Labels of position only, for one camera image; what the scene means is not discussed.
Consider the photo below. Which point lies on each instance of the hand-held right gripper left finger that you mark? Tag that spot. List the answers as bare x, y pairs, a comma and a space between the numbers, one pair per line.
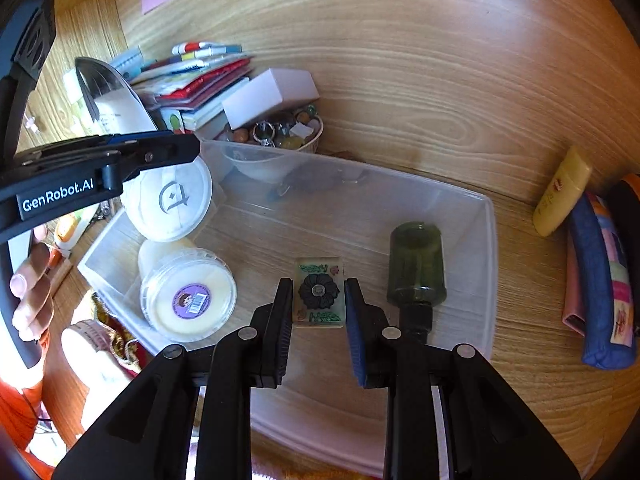
286, 320

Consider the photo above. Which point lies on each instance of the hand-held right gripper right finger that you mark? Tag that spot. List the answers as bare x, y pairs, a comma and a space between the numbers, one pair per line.
354, 330

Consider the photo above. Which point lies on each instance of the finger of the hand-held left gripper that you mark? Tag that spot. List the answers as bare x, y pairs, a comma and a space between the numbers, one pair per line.
160, 152

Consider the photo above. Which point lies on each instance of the flower pattern tile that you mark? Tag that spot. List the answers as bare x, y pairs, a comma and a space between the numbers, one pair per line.
317, 290

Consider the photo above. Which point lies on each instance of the round container grey logo lid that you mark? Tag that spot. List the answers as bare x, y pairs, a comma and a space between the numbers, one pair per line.
170, 200

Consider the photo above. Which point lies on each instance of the clear plastic storage box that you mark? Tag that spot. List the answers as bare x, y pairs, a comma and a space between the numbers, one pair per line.
450, 270

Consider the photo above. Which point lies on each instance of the red velvet pouch gold trim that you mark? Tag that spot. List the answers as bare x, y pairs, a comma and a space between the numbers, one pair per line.
117, 345

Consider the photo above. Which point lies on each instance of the white cloth pouch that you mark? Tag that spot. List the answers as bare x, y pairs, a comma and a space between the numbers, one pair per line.
92, 365

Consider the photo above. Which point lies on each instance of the wooden desktop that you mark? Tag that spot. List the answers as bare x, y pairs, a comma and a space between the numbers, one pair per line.
530, 390

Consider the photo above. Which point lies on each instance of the person's left hand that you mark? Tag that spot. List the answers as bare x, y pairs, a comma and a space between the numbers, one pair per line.
30, 300

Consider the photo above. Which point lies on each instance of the orange and green squeeze bottle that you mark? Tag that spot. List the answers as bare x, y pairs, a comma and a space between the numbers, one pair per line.
70, 230

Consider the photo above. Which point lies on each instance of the white paper sheets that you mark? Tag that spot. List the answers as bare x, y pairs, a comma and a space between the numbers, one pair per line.
120, 110

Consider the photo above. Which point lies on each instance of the dark green bottle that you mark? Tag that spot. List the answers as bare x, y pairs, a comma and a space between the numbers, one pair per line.
417, 265

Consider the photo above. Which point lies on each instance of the round container purple label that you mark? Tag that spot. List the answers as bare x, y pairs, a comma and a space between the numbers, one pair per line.
187, 300

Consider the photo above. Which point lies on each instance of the colourful striped booklet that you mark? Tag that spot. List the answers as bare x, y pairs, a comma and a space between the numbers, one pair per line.
205, 48

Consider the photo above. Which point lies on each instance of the pile of beads and rings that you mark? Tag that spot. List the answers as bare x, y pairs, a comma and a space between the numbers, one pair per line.
280, 127

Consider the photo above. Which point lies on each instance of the white rectangular box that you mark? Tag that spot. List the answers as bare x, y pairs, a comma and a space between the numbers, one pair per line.
270, 95

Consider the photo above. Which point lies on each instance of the white bowl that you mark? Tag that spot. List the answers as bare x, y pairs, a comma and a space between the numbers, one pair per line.
312, 144

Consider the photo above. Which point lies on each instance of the pink case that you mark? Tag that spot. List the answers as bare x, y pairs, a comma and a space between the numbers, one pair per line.
571, 305

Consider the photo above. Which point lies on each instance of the person's orange clothing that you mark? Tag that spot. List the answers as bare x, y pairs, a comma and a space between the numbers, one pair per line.
20, 420

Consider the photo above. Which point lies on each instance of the blue pencil case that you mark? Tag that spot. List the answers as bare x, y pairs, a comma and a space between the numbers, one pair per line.
592, 280

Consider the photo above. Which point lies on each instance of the yellow tube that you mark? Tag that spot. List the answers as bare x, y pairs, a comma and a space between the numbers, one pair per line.
560, 195

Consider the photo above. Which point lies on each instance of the black and orange round container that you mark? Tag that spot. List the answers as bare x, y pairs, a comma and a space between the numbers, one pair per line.
626, 200

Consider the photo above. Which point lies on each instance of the small white wall hook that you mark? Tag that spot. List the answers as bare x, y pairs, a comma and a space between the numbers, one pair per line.
30, 122

